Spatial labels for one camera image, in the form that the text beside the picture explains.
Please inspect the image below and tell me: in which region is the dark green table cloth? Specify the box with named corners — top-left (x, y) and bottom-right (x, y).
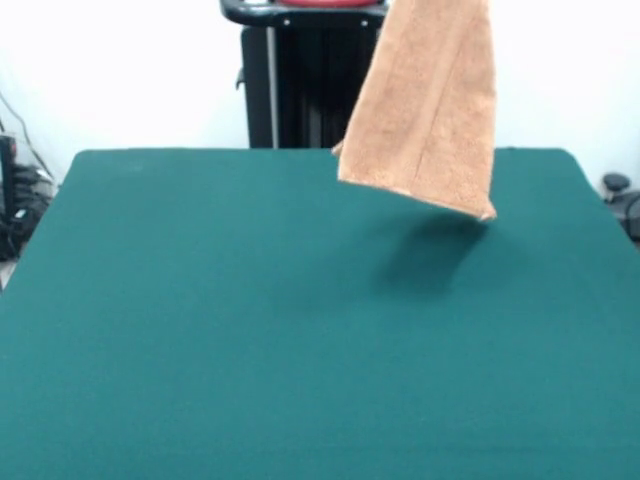
top-left (0, 147), bottom-right (640, 480)

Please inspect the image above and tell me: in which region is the black equipment stack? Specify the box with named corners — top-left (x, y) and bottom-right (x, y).
top-left (0, 133), bottom-right (57, 262)

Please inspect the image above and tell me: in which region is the black office chair base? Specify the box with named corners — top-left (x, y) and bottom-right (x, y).
top-left (602, 172), bottom-right (640, 251)

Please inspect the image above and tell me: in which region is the tan terry towel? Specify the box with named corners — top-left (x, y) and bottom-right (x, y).
top-left (332, 0), bottom-right (498, 222)

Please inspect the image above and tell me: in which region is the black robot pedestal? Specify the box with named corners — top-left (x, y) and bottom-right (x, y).
top-left (218, 0), bottom-right (396, 150)

